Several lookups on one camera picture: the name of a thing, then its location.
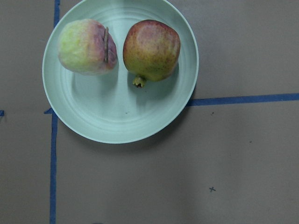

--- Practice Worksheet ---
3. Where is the yellow pink peach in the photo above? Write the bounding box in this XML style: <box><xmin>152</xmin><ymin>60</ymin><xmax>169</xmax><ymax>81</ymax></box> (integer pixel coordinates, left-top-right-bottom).
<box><xmin>58</xmin><ymin>19</ymin><xmax>118</xmax><ymax>75</ymax></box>

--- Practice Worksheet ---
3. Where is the green plate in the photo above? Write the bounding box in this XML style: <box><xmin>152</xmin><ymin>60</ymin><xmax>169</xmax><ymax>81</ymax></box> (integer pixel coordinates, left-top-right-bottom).
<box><xmin>43</xmin><ymin>0</ymin><xmax>199</xmax><ymax>144</ymax></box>

